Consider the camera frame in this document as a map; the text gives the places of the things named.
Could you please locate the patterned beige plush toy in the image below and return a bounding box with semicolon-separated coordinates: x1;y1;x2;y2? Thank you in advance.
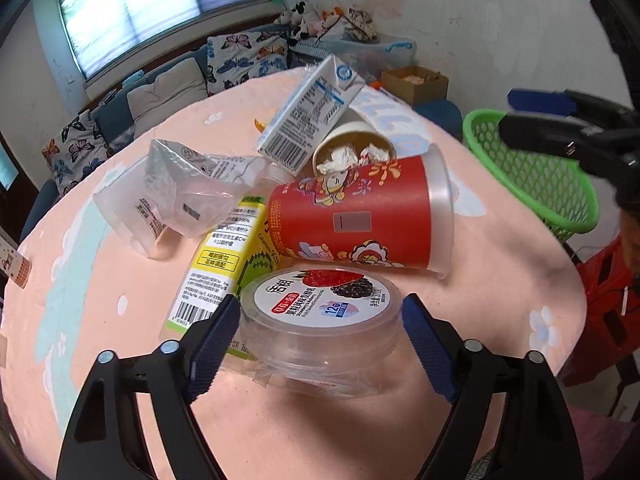
340;7;382;45

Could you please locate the blue round stool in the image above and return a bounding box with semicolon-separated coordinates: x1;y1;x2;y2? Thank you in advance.
415;100;463;141

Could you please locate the orange white plush toy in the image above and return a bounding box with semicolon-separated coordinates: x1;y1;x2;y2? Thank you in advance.
319;7;346;36

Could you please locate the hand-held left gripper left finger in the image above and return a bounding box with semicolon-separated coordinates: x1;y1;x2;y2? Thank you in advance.
57;294;242;480

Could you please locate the clear plastic cup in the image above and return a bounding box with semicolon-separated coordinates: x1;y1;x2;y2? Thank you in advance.
92;180;251;259

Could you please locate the blue sofa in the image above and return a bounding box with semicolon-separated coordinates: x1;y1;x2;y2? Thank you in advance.
30;42;301;211

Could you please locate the red plastic stool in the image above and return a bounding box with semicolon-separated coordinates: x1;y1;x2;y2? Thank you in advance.
575;240;640;413

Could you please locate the cow plush toy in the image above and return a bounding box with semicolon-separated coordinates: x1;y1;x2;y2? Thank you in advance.
274;2;321;50

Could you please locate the butterfly print pillow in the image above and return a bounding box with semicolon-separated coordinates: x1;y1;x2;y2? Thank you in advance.
206;30;292;96
41;109;112;197

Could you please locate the clear yogurt tub berry label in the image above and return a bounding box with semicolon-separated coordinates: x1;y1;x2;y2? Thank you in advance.
239;262;402;400

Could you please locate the beige pillow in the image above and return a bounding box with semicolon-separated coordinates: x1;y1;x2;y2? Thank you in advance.
126;57;209;127

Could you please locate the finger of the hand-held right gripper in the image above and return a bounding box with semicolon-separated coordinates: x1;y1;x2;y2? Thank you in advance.
500;112;606;161
507;89;640;128

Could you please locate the yellow green drink carton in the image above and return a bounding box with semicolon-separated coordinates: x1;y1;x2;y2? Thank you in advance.
159;196;281;361

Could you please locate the white blue milk carton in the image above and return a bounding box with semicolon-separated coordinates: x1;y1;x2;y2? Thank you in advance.
256;54;365;176

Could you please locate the printed paper strip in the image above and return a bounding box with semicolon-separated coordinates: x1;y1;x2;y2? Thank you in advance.
0;230;32;289

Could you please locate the green plastic mesh basket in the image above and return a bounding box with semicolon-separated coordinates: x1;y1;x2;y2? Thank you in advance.
462;109;600;243

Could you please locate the white paper cup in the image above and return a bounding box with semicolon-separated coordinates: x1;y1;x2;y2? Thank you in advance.
312;105;398;176

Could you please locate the large red paper cup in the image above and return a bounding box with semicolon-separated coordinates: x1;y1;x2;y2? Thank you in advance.
268;144;455;281

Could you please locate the cardboard box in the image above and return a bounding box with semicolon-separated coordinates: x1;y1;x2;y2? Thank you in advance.
381;66;449;107

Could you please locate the clear plastic storage bin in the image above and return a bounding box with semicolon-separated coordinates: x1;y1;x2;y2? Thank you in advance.
292;34;418;86

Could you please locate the crumpled clear plastic bag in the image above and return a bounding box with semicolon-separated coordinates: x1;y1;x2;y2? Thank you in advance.
145;139;268;198

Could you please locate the window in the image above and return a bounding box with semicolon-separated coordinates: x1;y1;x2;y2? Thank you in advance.
54;0;267;81

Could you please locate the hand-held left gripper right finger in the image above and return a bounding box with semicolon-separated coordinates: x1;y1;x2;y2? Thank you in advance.
401;292;586;480

